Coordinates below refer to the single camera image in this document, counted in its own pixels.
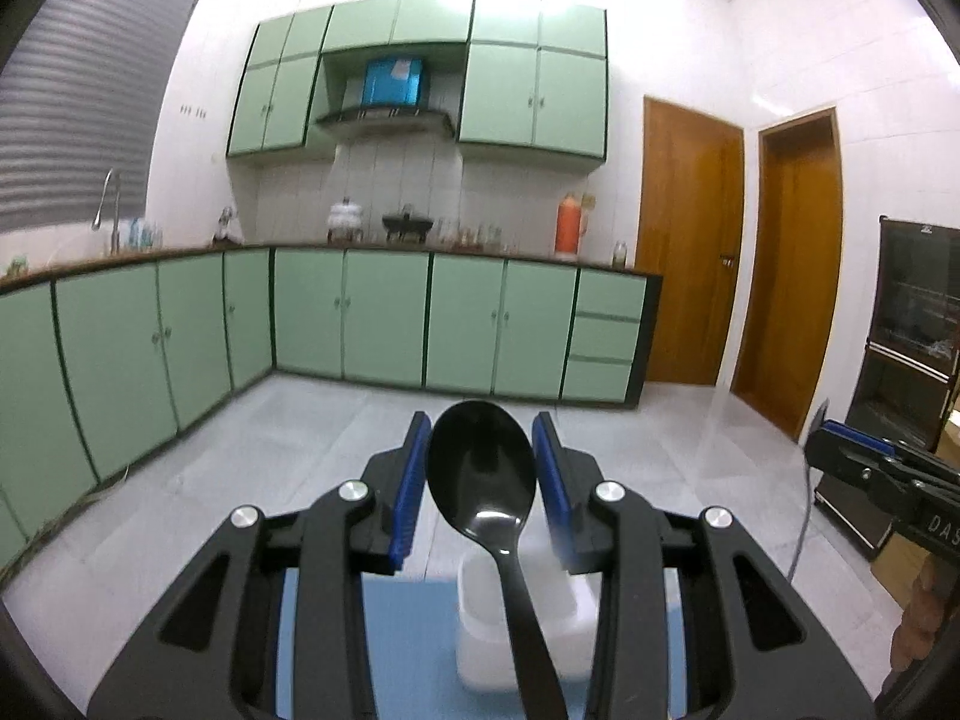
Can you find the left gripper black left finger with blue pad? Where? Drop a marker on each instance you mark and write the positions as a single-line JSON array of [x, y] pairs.
[[275, 601]]

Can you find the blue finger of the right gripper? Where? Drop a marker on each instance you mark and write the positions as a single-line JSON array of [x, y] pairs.
[[864, 440]]

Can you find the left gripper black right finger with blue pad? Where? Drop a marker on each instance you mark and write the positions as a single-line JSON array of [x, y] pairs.
[[753, 648]]

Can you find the black plastic spoon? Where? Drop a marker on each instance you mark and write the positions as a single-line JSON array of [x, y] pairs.
[[481, 474]]

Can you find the green lower kitchen cabinets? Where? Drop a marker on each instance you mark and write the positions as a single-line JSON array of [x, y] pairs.
[[105, 363]]

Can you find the green kitchen cabinets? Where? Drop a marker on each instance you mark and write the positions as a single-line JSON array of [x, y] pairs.
[[493, 76], [105, 363]]

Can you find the green upper kitchen cabinets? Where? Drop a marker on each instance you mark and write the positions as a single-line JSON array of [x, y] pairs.
[[493, 76]]

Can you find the person's hand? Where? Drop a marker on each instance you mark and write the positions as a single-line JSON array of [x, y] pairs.
[[921, 621]]

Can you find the cardboard box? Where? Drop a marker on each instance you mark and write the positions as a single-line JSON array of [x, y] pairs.
[[900, 561]]

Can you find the black glass cabinet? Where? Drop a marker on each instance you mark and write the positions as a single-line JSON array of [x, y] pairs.
[[908, 382]]

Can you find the right wooden door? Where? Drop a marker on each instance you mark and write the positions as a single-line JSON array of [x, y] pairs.
[[796, 270]]

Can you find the wooden door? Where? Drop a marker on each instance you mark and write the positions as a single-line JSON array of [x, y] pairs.
[[796, 270], [691, 218]]

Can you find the white double utensil holder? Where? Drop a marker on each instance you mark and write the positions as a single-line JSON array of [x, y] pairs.
[[566, 605]]

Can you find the blue felt table mat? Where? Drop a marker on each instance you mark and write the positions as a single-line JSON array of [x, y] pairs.
[[411, 630]]

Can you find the glass jar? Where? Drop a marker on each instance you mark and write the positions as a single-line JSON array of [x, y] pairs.
[[619, 255]]

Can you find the left wooden door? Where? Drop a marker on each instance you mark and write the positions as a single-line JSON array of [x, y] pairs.
[[691, 218]]

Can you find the orange thermos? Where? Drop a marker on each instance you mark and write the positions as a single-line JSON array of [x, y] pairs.
[[570, 226]]

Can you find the glass jars on counter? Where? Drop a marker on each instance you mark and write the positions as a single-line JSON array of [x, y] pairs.
[[488, 238]]

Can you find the white cooking pot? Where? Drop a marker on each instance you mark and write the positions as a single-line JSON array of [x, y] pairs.
[[345, 222]]

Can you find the black wok on stove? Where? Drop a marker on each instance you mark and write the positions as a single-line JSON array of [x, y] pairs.
[[407, 225]]

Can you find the black range hood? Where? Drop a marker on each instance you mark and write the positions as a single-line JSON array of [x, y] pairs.
[[355, 123]]

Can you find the blue box above hood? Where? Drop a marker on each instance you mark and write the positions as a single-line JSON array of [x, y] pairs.
[[398, 81]]

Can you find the grey window blind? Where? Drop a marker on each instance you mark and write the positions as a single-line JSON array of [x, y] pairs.
[[81, 100]]

